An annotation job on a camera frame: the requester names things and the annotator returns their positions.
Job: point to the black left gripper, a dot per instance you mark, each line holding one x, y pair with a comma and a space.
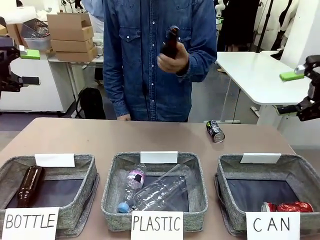
6, 70

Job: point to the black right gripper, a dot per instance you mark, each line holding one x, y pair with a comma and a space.
315, 85

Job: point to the crushed red can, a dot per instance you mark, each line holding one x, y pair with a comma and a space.
292, 207

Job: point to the brown glass bottle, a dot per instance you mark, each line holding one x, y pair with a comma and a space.
170, 47
30, 182

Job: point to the small plastic bottle blue cap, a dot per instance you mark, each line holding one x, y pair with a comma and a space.
135, 178

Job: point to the large clear plastic bottle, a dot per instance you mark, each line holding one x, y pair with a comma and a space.
160, 190

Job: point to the person's right forearm denim sleeve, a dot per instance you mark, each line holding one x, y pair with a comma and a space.
116, 95

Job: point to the person's left forearm denim sleeve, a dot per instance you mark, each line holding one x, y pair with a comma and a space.
200, 62

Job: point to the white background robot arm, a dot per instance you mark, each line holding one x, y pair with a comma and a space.
219, 10

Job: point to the black green drink can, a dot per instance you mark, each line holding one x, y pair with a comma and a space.
215, 131

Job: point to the grey fabric basket can label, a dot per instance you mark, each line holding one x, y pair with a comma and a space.
265, 190

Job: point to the grey fabric basket bottle label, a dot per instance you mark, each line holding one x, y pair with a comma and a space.
82, 190

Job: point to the paper sign reading CAN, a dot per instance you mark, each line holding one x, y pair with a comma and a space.
272, 225

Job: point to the grey fabric basket plastic label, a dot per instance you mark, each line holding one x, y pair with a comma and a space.
197, 190

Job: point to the person's right hand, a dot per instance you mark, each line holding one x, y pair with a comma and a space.
123, 118

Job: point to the person's left hand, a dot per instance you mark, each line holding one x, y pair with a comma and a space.
175, 63

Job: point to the clear plastic storage container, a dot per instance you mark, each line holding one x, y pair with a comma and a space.
37, 37

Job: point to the white cabinet with wooden top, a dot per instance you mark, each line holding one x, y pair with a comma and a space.
37, 97

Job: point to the small upright cardboard box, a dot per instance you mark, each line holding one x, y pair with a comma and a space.
13, 35

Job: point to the large white table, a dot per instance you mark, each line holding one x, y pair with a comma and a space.
250, 75

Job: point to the flat closed cardboard box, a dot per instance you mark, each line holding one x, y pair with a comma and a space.
76, 56
72, 45

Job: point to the white desk with metal legs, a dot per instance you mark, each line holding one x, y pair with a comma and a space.
82, 62

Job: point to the white foam wrap bundle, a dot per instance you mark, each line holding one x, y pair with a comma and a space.
20, 15

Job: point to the open cardboard box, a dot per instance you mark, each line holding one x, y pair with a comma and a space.
67, 27

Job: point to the hanging white coat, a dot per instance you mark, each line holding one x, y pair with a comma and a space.
285, 25

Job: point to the black backpack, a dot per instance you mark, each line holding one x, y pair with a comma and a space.
91, 105

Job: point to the black tripod stand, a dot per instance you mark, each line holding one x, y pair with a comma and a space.
265, 25

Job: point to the blank white card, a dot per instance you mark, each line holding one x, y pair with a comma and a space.
158, 157
55, 160
260, 158

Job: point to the background person light blue shirt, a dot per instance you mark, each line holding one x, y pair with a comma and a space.
96, 17

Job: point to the background person in black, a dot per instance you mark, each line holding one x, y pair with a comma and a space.
237, 25

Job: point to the person in denim shirt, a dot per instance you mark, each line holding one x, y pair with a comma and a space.
140, 75

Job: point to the paper sign reading BOTTLE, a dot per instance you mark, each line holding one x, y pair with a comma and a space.
30, 222

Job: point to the paper sign reading PLASTIC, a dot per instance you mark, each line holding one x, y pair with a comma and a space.
157, 225

